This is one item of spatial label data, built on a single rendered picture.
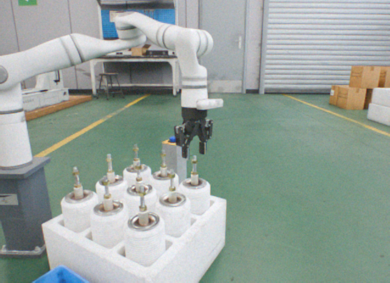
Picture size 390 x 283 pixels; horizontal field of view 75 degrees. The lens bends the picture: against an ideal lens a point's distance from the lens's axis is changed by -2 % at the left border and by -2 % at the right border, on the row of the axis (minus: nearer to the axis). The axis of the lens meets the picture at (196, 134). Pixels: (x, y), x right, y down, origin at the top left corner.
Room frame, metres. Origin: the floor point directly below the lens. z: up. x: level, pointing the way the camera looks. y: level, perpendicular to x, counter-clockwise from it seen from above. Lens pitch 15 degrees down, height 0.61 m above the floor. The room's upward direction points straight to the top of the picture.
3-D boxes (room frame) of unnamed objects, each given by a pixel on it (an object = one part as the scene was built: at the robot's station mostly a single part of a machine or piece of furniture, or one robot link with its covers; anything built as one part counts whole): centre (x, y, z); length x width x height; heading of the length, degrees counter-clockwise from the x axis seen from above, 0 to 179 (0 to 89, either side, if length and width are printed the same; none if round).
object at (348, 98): (3.73, -2.24, 0.15); 0.30 x 0.24 x 0.30; 178
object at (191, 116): (0.74, 0.01, 0.45); 0.08 x 0.08 x 0.09
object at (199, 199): (0.74, 0.01, 0.16); 0.10 x 0.10 x 0.18
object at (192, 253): (0.69, 0.17, 0.09); 0.39 x 0.39 x 0.18; 60
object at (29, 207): (0.77, 0.58, 0.15); 0.15 x 0.15 x 0.30; 89
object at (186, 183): (0.74, 0.01, 0.25); 0.08 x 0.08 x 0.01
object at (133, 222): (0.53, 0.12, 0.25); 0.08 x 0.08 x 0.01
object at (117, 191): (0.75, 0.27, 0.16); 0.10 x 0.10 x 0.18
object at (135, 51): (5.37, 1.12, 0.87); 0.40 x 0.30 x 0.23; 75
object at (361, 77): (3.73, -2.39, 0.45); 0.30 x 0.24 x 0.30; 0
